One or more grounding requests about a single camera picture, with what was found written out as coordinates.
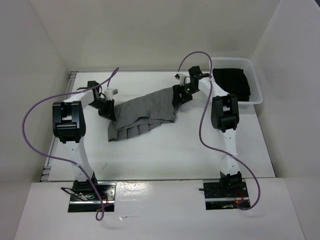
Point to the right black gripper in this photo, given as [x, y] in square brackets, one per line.
[178, 89]

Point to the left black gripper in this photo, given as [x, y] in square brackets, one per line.
[109, 112]

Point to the grey pleated skirt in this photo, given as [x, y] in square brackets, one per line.
[142, 114]

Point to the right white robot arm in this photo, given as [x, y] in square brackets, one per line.
[224, 117]

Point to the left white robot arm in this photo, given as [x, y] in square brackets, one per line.
[69, 127]

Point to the black folded skirt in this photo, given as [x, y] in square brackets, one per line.
[233, 81]

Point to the white plastic basket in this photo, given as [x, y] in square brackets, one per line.
[249, 71]

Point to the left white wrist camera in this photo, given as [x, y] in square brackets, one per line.
[110, 92]

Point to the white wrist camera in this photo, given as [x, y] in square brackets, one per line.
[182, 78]
[110, 92]

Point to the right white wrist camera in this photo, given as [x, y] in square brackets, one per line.
[182, 78]

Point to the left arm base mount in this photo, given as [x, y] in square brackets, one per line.
[83, 198]

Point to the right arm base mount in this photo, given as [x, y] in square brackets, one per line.
[217, 199]

